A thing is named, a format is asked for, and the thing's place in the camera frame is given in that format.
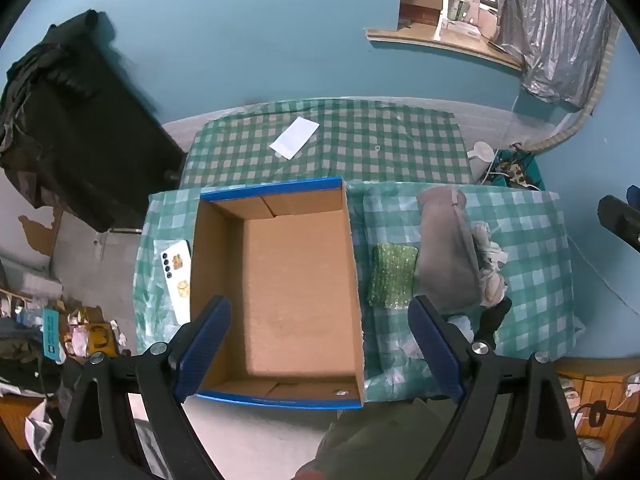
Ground wooden window sill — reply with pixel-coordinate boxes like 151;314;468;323
366;27;526;71

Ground black sock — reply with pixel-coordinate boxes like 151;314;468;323
472;296;513;351

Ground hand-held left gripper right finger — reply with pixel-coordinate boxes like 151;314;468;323
407;295;583;480

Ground white cloth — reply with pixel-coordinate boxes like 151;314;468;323
472;220;510;273

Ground white plastic bag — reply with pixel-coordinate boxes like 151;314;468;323
445;314;476;346

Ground cream cloth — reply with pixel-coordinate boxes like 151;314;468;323
477;272;507;308

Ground white smartphone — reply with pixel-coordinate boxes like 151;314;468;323
154;240;193;325

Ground green sequined cloth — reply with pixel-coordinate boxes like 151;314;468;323
366;242;420;308

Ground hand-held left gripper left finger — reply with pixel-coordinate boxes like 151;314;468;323
57;295;233;480

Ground silver foil curtain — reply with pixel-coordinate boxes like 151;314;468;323
492;0;621;111

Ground black cloth-covered furniture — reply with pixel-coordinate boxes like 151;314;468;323
0;9;186;233

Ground white cable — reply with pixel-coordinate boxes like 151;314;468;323
569;237;640;313

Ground beige striped hose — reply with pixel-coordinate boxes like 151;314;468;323
520;25;621;153

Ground white paper sheet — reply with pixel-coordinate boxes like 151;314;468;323
269;116;321;161

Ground grey garment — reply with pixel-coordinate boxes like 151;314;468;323
414;185;482;311

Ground teal basket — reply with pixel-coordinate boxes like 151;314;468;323
492;145;543;191

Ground small-check green tablecloth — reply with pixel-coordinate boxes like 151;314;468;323
179;99;473;192

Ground person's olive trousers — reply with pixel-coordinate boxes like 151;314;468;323
295;397;466;480

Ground pile of floor clutter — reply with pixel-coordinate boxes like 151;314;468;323
0;285;131;411

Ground blue-rimmed cardboard box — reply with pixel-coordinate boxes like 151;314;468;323
189;176;366;408

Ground blue packet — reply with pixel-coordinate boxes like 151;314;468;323
42;307;68;363

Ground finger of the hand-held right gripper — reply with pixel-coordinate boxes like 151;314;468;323
597;194;640;253

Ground large-check green plastic tablecloth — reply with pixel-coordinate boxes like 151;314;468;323
132;180;586;401

